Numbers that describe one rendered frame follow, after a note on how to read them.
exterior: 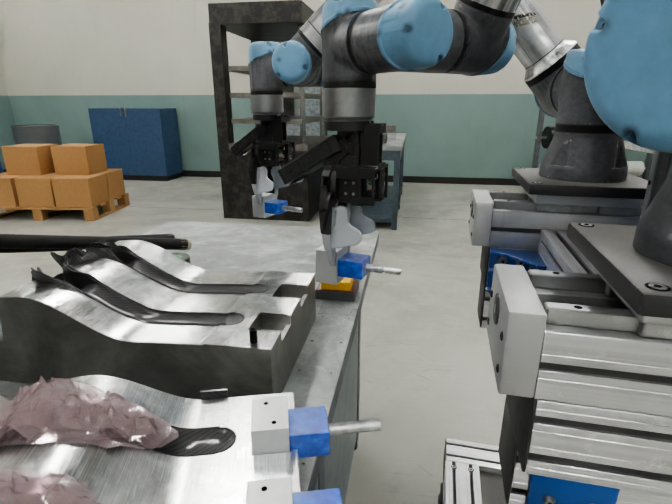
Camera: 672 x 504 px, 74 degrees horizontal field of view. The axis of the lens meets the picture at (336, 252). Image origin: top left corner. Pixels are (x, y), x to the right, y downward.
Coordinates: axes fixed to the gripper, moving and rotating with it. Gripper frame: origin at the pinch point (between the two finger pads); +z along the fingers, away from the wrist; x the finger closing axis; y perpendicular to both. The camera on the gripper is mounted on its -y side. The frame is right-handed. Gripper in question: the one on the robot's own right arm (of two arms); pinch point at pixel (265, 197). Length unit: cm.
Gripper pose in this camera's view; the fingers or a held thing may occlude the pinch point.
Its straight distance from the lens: 114.7
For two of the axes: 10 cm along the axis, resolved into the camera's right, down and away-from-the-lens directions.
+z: 0.1, 9.5, 3.1
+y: 8.8, 1.5, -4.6
